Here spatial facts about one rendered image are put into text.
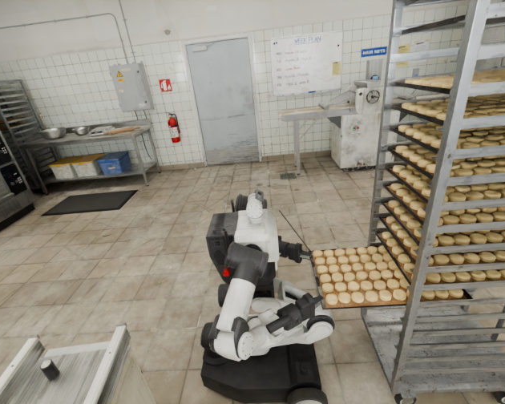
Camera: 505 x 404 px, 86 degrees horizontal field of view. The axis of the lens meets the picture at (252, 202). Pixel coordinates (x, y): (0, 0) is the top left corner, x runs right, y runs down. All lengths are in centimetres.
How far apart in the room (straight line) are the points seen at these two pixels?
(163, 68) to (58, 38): 166
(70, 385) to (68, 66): 522
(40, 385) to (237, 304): 63
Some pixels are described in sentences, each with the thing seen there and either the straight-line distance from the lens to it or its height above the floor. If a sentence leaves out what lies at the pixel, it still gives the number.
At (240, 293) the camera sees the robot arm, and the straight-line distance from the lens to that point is 95.
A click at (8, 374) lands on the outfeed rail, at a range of 117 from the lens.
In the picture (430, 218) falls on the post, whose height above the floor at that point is 112.
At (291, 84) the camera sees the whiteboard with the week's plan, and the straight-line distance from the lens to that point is 495.
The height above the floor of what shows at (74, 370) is 84.
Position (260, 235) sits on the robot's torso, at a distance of 110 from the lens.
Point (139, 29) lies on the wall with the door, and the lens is 528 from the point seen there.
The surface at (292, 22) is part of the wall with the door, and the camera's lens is 498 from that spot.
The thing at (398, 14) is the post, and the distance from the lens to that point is 135.
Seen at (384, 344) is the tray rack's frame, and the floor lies 15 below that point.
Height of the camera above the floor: 162
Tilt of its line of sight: 26 degrees down
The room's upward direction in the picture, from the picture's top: 7 degrees counter-clockwise
